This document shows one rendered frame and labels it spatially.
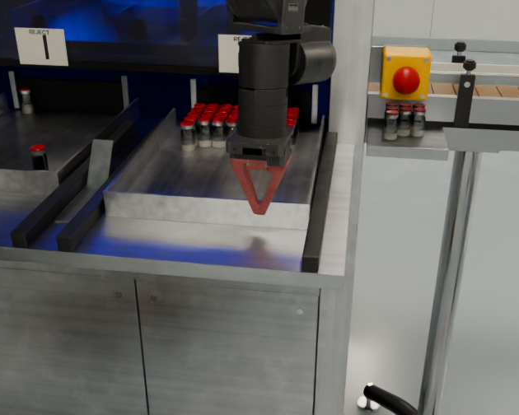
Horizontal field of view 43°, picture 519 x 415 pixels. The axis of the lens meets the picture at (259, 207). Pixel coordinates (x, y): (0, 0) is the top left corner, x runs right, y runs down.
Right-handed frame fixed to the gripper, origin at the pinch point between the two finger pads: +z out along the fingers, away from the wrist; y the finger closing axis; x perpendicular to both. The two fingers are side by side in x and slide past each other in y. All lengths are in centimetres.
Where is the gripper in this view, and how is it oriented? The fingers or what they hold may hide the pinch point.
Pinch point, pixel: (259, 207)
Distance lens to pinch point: 79.3
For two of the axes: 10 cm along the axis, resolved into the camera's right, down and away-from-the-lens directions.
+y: 1.7, -3.1, 9.3
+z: -0.3, 9.5, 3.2
